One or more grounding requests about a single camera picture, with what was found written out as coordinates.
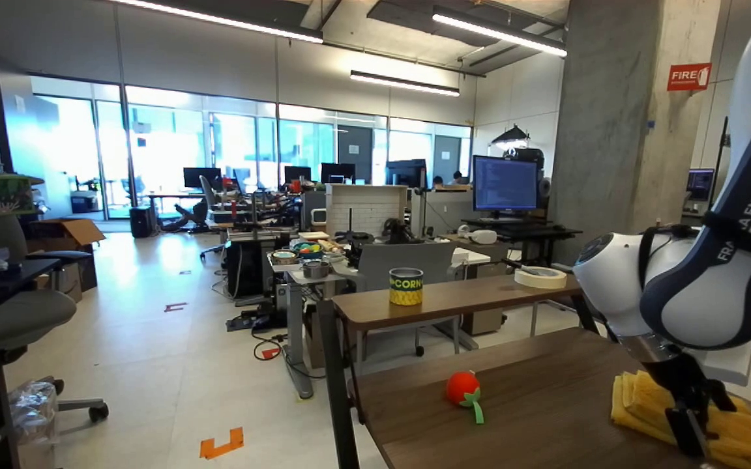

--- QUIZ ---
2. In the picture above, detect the white partition board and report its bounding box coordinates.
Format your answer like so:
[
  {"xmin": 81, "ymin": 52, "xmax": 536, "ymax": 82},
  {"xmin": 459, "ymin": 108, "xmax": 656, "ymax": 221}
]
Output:
[{"xmin": 323, "ymin": 182, "xmax": 416, "ymax": 242}]

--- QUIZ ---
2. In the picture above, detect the large computer monitor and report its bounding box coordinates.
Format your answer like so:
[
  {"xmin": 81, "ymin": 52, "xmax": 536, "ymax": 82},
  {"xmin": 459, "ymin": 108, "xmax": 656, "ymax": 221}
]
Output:
[{"xmin": 469, "ymin": 154, "xmax": 546, "ymax": 220}]

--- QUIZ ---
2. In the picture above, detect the red toy pepper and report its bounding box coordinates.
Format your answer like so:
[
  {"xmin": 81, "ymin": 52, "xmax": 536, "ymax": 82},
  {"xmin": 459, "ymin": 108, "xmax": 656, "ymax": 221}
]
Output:
[{"xmin": 441, "ymin": 371, "xmax": 489, "ymax": 427}]

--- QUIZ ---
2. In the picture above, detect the yellow green labelled tub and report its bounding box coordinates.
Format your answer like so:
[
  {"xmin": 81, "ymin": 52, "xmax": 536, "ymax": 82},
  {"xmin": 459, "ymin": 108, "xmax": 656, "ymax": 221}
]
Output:
[{"xmin": 386, "ymin": 266, "xmax": 428, "ymax": 307}]

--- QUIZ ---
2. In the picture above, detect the beige masking tape roll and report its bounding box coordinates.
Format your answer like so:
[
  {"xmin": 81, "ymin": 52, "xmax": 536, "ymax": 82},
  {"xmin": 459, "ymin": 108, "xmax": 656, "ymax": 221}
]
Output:
[{"xmin": 512, "ymin": 264, "xmax": 571, "ymax": 292}]

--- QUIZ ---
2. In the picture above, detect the grey office chair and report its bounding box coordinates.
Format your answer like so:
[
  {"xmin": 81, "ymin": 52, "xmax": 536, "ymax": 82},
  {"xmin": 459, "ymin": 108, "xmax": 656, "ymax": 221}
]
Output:
[{"xmin": 0, "ymin": 216, "xmax": 112, "ymax": 427}]

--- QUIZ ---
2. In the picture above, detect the long ceiling light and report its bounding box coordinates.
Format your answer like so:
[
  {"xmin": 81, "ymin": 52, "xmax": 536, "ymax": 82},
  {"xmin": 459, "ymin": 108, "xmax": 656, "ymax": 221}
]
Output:
[
  {"xmin": 347, "ymin": 70, "xmax": 465, "ymax": 99},
  {"xmin": 112, "ymin": 0, "xmax": 326, "ymax": 47},
  {"xmin": 430, "ymin": 10, "xmax": 568, "ymax": 61}
]

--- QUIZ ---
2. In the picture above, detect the cluttered grey desk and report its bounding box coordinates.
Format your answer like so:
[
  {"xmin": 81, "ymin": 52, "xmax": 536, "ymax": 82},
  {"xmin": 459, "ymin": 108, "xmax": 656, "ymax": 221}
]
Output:
[{"xmin": 266, "ymin": 231, "xmax": 364, "ymax": 401}]

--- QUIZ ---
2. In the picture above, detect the cardboard box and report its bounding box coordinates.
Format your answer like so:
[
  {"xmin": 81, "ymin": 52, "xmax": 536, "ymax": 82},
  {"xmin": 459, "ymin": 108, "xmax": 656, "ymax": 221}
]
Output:
[{"xmin": 31, "ymin": 216, "xmax": 110, "ymax": 296}]

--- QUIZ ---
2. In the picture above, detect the clear plastic bottle pack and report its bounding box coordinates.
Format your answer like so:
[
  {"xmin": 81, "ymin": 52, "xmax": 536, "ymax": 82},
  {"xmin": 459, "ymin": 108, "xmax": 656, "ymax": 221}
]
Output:
[{"xmin": 9, "ymin": 379, "xmax": 60, "ymax": 469}]

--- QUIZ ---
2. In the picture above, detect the orange floor cable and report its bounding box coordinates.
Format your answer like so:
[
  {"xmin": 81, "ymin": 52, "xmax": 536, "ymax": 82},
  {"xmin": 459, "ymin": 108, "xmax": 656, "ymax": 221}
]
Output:
[{"xmin": 252, "ymin": 336, "xmax": 288, "ymax": 362}]

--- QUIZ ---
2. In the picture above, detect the red fire sign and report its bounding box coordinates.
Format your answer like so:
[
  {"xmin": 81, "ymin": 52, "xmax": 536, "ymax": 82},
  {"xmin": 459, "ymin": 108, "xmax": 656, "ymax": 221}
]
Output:
[{"xmin": 665, "ymin": 61, "xmax": 716, "ymax": 95}]

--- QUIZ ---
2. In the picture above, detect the black slanted table leg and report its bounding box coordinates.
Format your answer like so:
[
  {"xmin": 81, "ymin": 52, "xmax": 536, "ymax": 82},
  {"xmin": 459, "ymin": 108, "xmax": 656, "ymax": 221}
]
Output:
[{"xmin": 568, "ymin": 290, "xmax": 608, "ymax": 343}]

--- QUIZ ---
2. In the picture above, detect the yellow terry towel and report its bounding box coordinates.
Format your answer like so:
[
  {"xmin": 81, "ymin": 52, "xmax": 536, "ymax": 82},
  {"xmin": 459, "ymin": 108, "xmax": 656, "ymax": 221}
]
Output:
[{"xmin": 608, "ymin": 369, "xmax": 751, "ymax": 469}]

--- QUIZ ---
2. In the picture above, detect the long wooden side table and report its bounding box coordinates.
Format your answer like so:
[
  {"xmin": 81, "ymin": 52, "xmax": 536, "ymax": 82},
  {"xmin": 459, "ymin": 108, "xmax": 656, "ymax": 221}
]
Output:
[{"xmin": 326, "ymin": 271, "xmax": 606, "ymax": 360}]

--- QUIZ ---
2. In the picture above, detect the black monitor desk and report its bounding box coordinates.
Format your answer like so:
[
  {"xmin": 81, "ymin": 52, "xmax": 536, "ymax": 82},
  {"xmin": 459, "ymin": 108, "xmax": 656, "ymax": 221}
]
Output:
[{"xmin": 462, "ymin": 216, "xmax": 583, "ymax": 270}]

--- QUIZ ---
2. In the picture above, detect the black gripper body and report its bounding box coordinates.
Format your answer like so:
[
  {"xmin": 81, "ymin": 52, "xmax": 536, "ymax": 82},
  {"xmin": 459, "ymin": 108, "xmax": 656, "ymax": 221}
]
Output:
[{"xmin": 644, "ymin": 349, "xmax": 721, "ymax": 412}]

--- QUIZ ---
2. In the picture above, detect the grey partition panel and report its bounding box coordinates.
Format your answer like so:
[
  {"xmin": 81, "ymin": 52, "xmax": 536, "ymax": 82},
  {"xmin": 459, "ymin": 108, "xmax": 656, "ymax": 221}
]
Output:
[{"xmin": 355, "ymin": 240, "xmax": 459, "ymax": 296}]

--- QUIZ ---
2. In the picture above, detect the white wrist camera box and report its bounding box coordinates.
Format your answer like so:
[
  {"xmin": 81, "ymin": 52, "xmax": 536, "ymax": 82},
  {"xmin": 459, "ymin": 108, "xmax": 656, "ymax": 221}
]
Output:
[{"xmin": 707, "ymin": 339, "xmax": 751, "ymax": 387}]

